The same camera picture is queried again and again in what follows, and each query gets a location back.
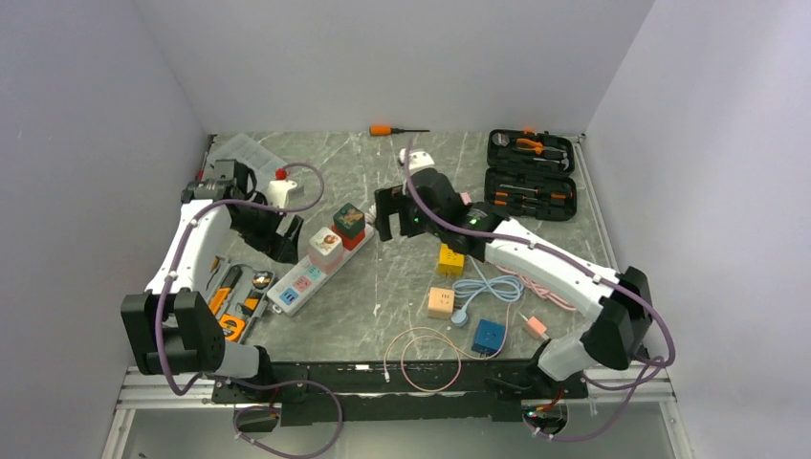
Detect pink cube adapter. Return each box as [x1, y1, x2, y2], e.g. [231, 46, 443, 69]
[309, 253, 343, 274]

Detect round tape measure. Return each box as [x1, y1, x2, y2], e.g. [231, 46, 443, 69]
[491, 131, 511, 148]

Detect small pink charger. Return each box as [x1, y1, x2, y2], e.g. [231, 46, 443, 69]
[523, 317, 549, 340]

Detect clear plastic screw box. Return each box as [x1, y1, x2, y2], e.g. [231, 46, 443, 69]
[208, 133, 286, 181]

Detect grey tool case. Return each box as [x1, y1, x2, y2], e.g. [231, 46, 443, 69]
[203, 255, 277, 344]

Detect aluminium rail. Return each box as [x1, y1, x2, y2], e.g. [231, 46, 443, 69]
[117, 365, 677, 409]

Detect white power strip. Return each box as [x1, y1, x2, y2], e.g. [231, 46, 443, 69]
[265, 224, 375, 317]

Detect orange handle screwdriver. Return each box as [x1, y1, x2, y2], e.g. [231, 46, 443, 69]
[368, 125, 428, 137]

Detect black tool case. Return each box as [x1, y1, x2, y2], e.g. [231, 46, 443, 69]
[484, 129, 578, 222]

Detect white cube adapter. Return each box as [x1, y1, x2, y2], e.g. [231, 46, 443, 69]
[308, 227, 343, 259]

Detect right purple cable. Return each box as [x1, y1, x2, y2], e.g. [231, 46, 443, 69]
[403, 139, 678, 444]

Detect blue pen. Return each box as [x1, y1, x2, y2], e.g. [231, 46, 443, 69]
[182, 150, 208, 204]

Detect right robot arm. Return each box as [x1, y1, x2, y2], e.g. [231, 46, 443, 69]
[375, 167, 653, 397]

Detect yellow cube adapter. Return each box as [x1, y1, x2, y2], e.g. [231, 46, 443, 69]
[436, 244, 465, 276]

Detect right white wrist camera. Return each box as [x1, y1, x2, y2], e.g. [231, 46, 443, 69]
[398, 148, 435, 175]

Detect dark green cube adapter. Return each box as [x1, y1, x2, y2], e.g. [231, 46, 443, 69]
[332, 203, 365, 239]

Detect red cube adapter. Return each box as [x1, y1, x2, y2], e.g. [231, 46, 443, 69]
[339, 230, 366, 251]

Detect peach cube adapter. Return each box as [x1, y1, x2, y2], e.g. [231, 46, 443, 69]
[427, 287, 455, 320]

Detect orange pliers in black case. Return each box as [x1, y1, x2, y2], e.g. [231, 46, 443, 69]
[515, 138, 567, 159]

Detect thin pink charging cable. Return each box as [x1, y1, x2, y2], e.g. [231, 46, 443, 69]
[383, 303, 514, 394]

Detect light blue cable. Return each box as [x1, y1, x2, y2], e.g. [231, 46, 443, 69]
[450, 258, 526, 328]

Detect black base frame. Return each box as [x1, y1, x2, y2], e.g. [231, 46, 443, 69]
[214, 359, 587, 426]

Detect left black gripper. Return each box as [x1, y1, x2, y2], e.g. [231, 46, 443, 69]
[230, 195, 304, 266]

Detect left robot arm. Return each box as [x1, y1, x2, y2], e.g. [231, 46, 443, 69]
[121, 160, 303, 402]

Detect blue cube adapter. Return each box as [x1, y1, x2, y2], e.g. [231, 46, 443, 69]
[471, 319, 506, 357]

